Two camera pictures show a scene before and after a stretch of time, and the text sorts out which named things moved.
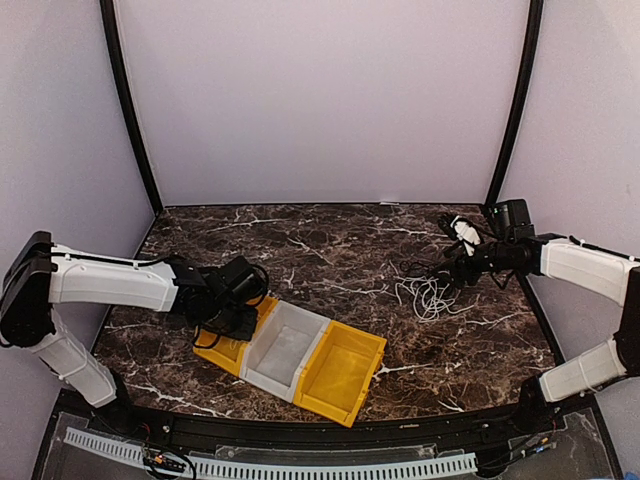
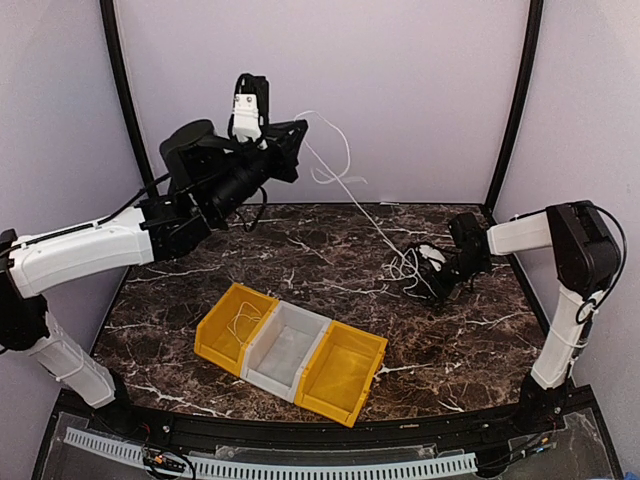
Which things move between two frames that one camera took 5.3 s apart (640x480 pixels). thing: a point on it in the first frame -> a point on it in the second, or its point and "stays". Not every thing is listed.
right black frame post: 516,122 stays
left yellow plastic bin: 227,352 stays
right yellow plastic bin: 338,372 stays
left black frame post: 110,26 stays
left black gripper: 244,332 -> 286,144
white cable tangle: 430,296 -> 321,131
